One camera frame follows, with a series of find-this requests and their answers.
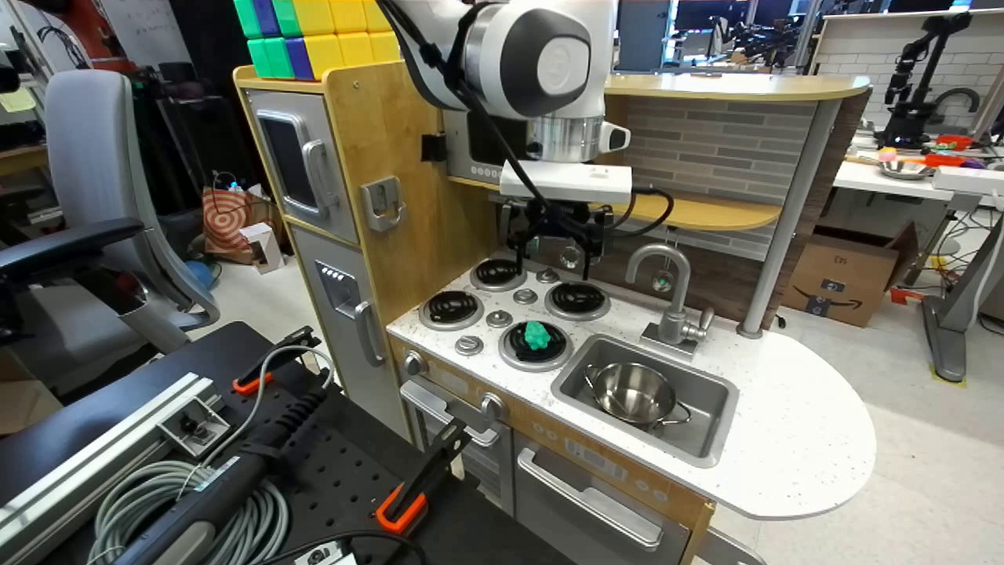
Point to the grey toy sink basin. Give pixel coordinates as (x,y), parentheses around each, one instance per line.
(702,433)

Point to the silver metal pot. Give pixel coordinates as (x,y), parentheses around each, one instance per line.
(631,393)

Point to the silver bowl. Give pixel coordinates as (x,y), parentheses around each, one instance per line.
(905,166)

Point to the grey side bracket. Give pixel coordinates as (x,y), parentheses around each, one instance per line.
(381,204)

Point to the small white floor object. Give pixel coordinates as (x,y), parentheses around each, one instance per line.
(265,248)

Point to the green toy vegetable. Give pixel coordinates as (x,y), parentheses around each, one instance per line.
(538,336)

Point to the cardboard box with smile logo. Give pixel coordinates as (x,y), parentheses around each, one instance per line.
(841,277)

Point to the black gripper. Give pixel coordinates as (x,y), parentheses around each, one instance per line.
(560,224)

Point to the black coil toy burner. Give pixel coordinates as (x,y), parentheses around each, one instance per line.
(496,275)
(578,298)
(519,357)
(454,308)

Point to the black small robot arm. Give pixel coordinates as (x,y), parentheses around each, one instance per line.
(910,73)

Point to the wooden toy kitchen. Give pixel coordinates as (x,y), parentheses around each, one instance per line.
(440,188)

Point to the aluminium extrusion rail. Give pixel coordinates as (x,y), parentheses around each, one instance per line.
(95,455)

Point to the white desk grey legs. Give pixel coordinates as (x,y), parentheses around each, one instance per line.
(959,315)

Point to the silver stove knob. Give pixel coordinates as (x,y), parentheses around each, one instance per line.
(469,343)
(525,297)
(546,277)
(499,319)

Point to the yellow toy block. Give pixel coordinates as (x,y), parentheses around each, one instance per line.
(311,12)
(326,55)
(356,47)
(378,12)
(351,12)
(384,44)

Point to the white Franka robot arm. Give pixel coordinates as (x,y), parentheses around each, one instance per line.
(522,59)

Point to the brown bag orange spiral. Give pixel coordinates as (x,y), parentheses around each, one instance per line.
(231,222)

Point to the red desk object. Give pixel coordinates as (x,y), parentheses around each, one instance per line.
(953,147)

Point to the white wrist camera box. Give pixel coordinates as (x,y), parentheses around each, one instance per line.
(566,182)

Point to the black pegboard table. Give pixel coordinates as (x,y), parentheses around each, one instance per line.
(346,480)

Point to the orange black bar clamp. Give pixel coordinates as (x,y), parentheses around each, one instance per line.
(253,384)
(402,513)

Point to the blue toy block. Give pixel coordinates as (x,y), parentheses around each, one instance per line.
(268,16)
(298,59)

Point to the small white device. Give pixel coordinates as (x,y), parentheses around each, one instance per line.
(326,553)

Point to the green toy block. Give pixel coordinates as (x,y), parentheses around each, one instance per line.
(271,59)
(245,16)

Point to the grey toy faucet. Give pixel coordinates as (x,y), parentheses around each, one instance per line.
(671,315)

